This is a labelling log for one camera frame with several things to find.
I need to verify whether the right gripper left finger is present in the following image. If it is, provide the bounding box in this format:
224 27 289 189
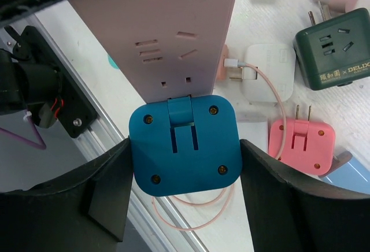
1 139 133 251

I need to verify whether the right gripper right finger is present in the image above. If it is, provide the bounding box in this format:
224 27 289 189
240 139 369 251

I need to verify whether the pink plug adapter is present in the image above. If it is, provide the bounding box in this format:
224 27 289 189
268 105 336 176

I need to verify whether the blue plug adapter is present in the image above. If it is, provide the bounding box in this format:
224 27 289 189
319 151 369 194

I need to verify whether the teal triangular socket adapter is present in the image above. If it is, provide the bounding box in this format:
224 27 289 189
108 54 119 69

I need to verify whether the teal plug adapter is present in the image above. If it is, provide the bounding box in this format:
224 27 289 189
128 95 242 197

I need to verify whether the white plug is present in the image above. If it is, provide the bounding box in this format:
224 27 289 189
242 43 296 103

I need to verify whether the pink power strip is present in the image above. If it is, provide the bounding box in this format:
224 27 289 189
70 0 235 103

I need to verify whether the pink plug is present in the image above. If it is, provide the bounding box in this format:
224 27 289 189
216 44 242 81

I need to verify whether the dark green cube plug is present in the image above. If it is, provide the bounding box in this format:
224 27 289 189
293 8 369 91

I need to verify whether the white usb charger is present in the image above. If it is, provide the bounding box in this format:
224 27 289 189
237 120 268 153

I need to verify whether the aluminium front rail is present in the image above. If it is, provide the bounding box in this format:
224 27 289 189
12 10 208 251

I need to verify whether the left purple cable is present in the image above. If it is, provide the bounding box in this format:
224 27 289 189
0 116 47 150

